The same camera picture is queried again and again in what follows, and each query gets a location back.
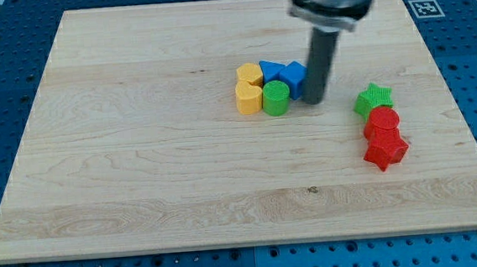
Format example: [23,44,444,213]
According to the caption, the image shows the yellow hexagon block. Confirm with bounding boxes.
[236,63,264,87]

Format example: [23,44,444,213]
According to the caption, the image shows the red cylinder block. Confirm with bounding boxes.
[363,106,400,139]

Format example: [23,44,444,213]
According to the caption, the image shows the wooden board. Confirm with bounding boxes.
[0,0,477,264]

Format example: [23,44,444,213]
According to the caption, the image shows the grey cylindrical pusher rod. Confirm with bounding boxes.
[302,27,339,105]

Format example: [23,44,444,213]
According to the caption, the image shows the yellow heart block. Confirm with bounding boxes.
[234,81,263,115]

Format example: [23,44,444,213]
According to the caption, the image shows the white fiducial marker tag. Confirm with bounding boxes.
[409,0,445,19]

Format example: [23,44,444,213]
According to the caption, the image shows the blue cube block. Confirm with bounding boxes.
[279,61,307,100]

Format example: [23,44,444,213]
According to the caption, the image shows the red star block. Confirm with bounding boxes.
[364,128,409,171]

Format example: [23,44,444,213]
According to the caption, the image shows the blue triangle block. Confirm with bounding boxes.
[259,60,286,84]

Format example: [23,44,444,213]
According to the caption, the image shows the green cylinder block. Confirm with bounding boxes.
[262,81,290,117]

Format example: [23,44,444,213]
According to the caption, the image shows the green star block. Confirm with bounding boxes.
[354,83,394,121]

